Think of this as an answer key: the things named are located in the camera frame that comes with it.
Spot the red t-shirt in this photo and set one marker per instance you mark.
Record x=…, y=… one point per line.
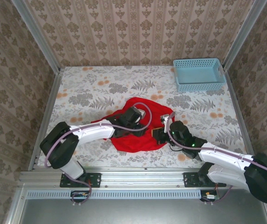
x=133, y=144

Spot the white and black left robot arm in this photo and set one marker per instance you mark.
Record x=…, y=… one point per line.
x=91, y=131

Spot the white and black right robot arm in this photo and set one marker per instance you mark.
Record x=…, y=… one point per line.
x=224, y=156

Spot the floral table cover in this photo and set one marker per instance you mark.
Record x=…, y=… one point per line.
x=89, y=77

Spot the light blue plastic basket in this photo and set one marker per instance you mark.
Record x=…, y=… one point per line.
x=198, y=77

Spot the small circuit board with connectors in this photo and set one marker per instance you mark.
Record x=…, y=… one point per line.
x=209, y=196
x=79, y=194

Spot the grey metal panel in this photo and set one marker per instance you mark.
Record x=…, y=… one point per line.
x=147, y=212

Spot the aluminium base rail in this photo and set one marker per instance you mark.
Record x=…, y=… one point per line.
x=142, y=177

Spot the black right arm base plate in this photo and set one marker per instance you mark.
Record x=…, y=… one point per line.
x=190, y=180

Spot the aluminium table side rail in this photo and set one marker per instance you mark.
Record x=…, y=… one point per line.
x=45, y=121
x=240, y=116

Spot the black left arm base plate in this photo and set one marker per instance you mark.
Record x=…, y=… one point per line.
x=96, y=179

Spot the aluminium frame post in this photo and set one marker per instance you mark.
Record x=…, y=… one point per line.
x=242, y=35
x=37, y=37

